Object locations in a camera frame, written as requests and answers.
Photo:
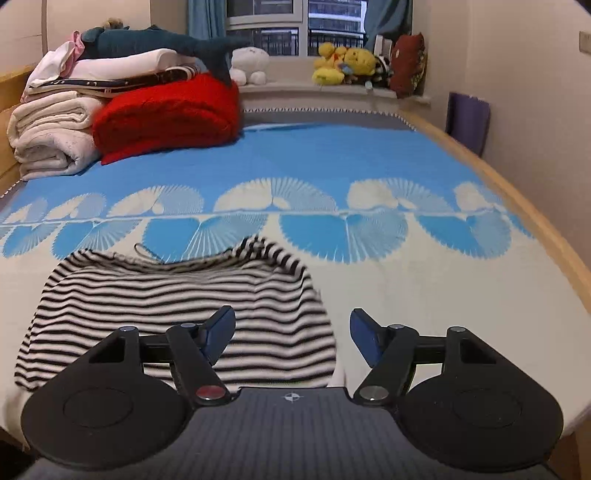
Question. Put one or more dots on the purple rolled mat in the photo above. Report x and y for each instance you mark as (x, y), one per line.
(468, 120)

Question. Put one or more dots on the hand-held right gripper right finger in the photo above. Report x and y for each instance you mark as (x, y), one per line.
(363, 334)

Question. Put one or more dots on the white folded fleece blanket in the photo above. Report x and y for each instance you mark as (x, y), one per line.
(46, 129)

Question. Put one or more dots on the blue curtain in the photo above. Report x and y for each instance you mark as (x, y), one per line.
(205, 18)
(388, 21)

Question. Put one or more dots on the dark patterned folded cloth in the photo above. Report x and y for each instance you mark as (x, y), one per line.
(115, 83)

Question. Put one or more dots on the white wall switch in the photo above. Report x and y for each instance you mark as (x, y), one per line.
(584, 40)

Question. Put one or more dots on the tan plush toy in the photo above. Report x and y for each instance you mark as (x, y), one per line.
(113, 24)

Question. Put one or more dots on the window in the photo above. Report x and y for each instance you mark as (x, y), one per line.
(286, 27)

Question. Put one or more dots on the black white striped small garment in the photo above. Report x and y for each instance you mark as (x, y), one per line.
(161, 286)

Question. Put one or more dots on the red folded blanket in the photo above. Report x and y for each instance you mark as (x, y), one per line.
(166, 115)

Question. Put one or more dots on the red brown plush cushion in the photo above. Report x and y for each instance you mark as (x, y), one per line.
(408, 64)

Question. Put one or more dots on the white box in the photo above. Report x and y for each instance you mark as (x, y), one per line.
(383, 45)

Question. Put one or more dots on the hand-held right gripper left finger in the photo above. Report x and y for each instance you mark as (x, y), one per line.
(221, 332)

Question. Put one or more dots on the cream folded cloth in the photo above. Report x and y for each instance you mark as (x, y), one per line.
(138, 60)

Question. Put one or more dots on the grey mattress cover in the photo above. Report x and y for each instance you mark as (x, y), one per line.
(323, 119)

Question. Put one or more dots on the black white striped plush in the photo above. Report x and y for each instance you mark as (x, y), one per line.
(382, 71)

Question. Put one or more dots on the blue cream patterned blanket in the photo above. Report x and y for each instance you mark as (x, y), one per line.
(323, 157)

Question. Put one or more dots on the white plush toy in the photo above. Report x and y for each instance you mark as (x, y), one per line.
(249, 62)

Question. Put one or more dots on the pink white cloth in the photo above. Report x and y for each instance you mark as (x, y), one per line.
(53, 64)

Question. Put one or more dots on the blue shark plush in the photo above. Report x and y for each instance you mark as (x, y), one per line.
(152, 41)

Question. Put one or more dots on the yellow bear plush toy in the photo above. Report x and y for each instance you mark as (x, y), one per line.
(362, 62)

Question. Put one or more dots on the beige windowsill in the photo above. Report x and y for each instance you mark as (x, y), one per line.
(323, 94)

